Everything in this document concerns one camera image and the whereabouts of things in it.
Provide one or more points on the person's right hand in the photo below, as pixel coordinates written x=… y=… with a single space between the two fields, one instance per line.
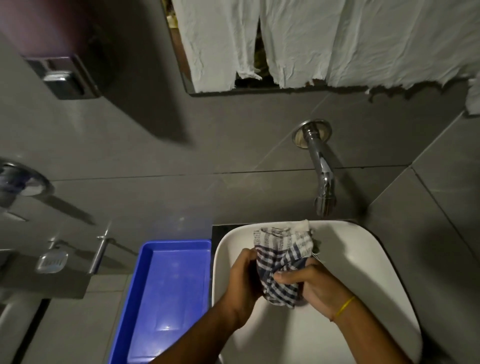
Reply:
x=318 y=288

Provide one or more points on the person's left hand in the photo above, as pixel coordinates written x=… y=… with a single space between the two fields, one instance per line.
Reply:
x=243 y=277

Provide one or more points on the person's left fingers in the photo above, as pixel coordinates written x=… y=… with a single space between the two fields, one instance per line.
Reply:
x=250 y=262

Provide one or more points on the person's right thumb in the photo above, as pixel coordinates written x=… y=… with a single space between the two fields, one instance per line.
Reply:
x=292 y=278

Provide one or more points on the blue white checked cloth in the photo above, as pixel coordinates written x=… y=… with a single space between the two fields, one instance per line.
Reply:
x=279 y=258

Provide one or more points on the person's left forearm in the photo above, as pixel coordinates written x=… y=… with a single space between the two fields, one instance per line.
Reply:
x=202 y=332

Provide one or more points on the person's right forearm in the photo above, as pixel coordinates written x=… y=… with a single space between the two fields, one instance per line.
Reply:
x=369 y=333

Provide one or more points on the yellow wristband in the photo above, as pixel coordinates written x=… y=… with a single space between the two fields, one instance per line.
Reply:
x=345 y=307

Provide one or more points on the white ceramic sink basin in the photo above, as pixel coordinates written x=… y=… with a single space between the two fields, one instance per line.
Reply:
x=367 y=270

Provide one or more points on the blue plastic tray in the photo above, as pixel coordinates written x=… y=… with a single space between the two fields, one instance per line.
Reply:
x=168 y=292

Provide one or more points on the narrow white paper sheet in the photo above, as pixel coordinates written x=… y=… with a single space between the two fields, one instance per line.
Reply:
x=213 y=41

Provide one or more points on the wide white paper sheet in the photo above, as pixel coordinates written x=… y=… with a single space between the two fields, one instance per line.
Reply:
x=367 y=41

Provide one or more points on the chrome wall faucet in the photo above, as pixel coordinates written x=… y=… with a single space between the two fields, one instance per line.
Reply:
x=321 y=168

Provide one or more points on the chrome wall bar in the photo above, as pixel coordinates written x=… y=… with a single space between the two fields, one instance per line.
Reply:
x=98 y=252

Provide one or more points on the wall mirror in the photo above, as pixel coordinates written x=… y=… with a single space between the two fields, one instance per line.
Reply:
x=258 y=80

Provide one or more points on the round chrome wall fixture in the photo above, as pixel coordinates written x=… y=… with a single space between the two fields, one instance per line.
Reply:
x=22 y=182

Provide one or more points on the dark wall soap dispenser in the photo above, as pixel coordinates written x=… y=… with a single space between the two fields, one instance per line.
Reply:
x=56 y=48

